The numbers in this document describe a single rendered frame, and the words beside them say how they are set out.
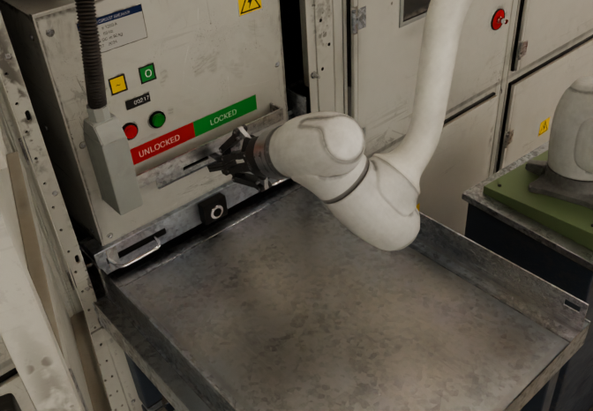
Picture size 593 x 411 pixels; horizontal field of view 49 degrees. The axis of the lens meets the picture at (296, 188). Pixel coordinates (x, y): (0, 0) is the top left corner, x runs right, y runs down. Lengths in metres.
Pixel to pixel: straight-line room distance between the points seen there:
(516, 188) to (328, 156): 0.83
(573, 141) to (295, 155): 0.79
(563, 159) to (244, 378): 0.90
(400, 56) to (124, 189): 0.77
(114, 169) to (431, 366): 0.63
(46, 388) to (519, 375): 0.81
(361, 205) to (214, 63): 0.45
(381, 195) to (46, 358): 0.64
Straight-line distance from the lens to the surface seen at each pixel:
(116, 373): 1.48
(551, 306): 1.25
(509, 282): 1.27
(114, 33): 1.17
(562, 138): 1.60
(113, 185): 1.13
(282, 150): 0.99
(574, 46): 2.43
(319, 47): 1.41
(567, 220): 1.58
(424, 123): 1.08
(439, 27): 1.08
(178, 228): 1.39
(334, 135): 0.93
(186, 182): 1.36
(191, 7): 1.24
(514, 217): 1.62
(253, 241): 1.38
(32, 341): 0.51
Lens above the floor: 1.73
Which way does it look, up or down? 35 degrees down
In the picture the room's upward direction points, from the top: 4 degrees counter-clockwise
